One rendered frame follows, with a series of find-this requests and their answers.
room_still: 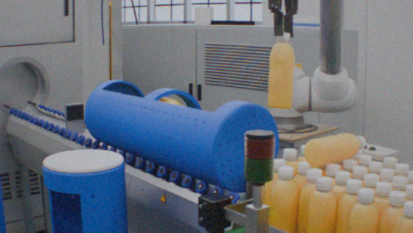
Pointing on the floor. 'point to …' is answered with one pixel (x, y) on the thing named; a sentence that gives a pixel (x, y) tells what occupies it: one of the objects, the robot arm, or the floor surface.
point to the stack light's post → (257, 219)
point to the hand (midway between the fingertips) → (283, 25)
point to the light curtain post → (115, 37)
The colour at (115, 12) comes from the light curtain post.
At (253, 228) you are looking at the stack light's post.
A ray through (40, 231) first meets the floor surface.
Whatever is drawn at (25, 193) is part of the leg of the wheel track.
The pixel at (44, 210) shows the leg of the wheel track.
